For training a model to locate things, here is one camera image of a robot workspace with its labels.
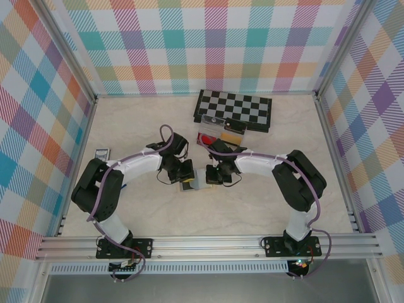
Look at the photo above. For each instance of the black credit card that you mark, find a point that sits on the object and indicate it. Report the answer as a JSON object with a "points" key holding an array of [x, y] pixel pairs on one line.
{"points": [[187, 186]]}

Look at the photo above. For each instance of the beige card holder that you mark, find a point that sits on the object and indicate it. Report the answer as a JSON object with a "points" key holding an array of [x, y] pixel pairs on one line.
{"points": [[199, 180]]}

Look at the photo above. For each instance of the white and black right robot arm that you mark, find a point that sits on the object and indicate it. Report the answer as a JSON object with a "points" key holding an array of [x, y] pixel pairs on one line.
{"points": [[262, 164]]}

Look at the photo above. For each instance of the gold card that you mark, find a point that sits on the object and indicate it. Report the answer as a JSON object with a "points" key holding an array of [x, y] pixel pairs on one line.
{"points": [[232, 138]]}

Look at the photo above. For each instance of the red card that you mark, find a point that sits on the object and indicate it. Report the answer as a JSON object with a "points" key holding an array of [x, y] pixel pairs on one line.
{"points": [[203, 139]]}

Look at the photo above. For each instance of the black card with orange dots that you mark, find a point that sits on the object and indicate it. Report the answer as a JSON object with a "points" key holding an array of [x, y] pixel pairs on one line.
{"points": [[235, 125]]}

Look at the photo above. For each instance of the clear acrylic card organiser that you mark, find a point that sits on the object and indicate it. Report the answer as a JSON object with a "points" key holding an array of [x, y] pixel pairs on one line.
{"points": [[211, 121]]}

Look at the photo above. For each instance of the black and silver chessboard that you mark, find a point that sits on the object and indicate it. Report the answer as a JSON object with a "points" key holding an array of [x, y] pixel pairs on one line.
{"points": [[233, 105]]}

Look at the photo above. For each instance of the small controller board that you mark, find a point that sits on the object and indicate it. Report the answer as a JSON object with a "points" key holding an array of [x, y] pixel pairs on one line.
{"points": [[300, 264], [124, 265]]}

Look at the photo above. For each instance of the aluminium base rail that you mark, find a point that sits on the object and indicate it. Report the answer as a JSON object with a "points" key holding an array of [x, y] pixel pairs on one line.
{"points": [[205, 247]]}

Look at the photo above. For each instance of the aluminium frame rail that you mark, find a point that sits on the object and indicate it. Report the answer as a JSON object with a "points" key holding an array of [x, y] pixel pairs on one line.
{"points": [[78, 167], [338, 164]]}

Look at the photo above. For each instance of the aluminium frame post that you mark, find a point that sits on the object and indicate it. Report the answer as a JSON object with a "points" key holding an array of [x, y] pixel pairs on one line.
{"points": [[71, 50], [344, 47]]}

